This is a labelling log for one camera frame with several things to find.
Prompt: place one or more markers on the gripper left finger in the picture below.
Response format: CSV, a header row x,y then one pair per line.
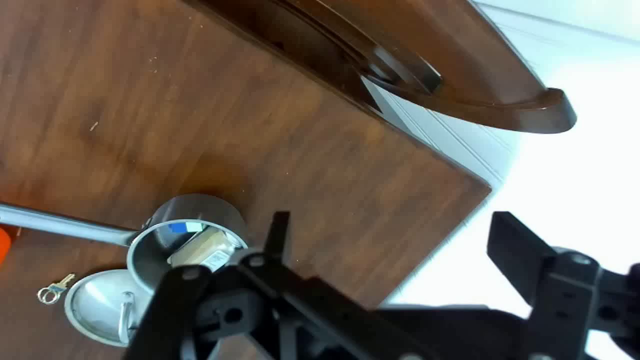
x,y
260,295

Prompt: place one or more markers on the dark wooden chair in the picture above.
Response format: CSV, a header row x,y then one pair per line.
x,y
400,55

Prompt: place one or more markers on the silver pot lid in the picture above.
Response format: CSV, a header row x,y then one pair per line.
x,y
102,307

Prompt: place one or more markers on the wooden block with label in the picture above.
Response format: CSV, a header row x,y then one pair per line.
x,y
206,250

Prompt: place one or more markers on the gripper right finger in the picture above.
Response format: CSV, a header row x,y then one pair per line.
x,y
555,280

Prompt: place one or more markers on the orange cup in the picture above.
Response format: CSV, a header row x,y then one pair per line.
x,y
3,245

